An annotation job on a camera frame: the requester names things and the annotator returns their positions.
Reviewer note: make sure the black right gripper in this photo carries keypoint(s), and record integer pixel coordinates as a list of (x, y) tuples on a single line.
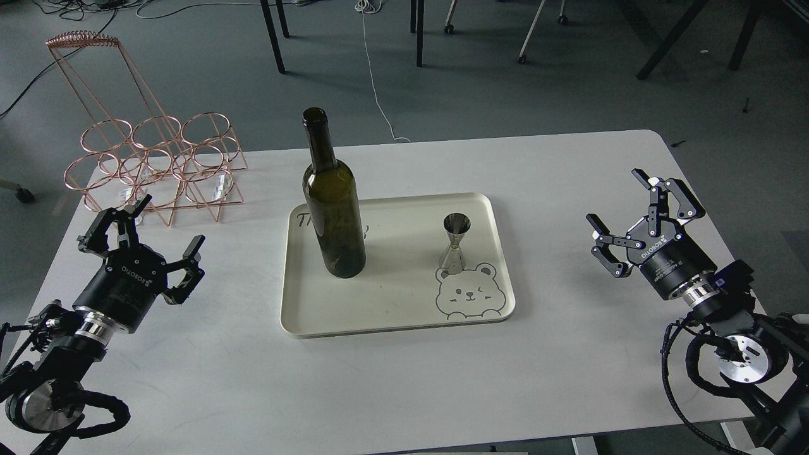
[(659, 245)]

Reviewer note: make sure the dark green wine bottle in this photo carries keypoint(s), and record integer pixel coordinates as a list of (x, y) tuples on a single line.
[(330, 190)]

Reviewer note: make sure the cream bear tray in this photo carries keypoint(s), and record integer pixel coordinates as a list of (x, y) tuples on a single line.
[(402, 285)]

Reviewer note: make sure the copper wire bottle rack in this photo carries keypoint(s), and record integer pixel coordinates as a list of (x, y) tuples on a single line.
[(190, 164)]

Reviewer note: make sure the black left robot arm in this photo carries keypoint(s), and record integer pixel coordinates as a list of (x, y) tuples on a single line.
[(48, 396)]

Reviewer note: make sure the chair caster at left edge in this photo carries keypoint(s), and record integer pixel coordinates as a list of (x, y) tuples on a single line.
[(22, 194)]

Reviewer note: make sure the white chair base with casters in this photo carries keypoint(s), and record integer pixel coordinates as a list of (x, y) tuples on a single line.
[(480, 20)]

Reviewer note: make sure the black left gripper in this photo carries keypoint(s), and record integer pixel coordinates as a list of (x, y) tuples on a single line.
[(123, 284)]

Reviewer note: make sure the black table legs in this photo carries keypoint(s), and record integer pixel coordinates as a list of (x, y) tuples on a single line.
[(276, 25)]

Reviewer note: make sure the black desk legs right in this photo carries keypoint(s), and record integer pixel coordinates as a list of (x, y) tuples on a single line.
[(683, 29)]

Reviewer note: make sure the silver metal jigger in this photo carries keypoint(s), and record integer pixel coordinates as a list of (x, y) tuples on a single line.
[(457, 225)]

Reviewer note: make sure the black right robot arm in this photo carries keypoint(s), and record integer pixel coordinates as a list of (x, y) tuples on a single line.
[(734, 352)]

